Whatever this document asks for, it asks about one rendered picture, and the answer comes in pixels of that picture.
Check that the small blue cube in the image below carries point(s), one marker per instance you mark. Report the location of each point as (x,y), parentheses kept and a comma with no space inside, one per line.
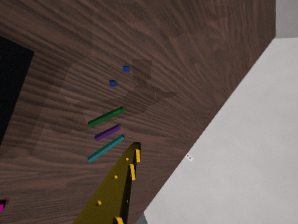
(125,68)
(112,83)

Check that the green rod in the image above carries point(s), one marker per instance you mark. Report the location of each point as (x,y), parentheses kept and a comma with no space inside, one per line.
(106,116)

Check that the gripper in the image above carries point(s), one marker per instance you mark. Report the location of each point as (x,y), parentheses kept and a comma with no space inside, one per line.
(110,203)

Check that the purple rod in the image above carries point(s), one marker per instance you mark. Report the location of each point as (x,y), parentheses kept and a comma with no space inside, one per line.
(106,132)

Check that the small magenta block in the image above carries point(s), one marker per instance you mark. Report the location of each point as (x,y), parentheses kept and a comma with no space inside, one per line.
(2,204)

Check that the turquoise rod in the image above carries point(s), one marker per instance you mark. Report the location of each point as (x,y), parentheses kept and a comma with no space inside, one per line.
(105,148)

